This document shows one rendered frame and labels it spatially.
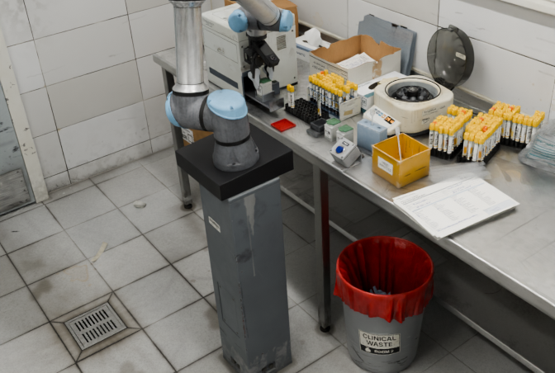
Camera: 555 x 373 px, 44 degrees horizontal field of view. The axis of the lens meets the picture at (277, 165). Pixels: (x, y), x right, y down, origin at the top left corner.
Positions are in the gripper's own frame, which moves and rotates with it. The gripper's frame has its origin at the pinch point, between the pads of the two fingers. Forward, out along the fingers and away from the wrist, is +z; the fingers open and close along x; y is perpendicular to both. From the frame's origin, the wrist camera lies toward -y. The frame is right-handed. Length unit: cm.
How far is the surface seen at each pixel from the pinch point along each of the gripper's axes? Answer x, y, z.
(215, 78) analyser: 4.3, 30.1, 6.3
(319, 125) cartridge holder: -4.9, -27.2, 8.2
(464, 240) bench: 5, -105, 10
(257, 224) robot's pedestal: 36, -44, 24
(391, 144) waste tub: -7, -62, 2
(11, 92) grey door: 63, 135, 31
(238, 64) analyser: 4.4, 10.4, -6.4
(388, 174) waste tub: 1, -70, 7
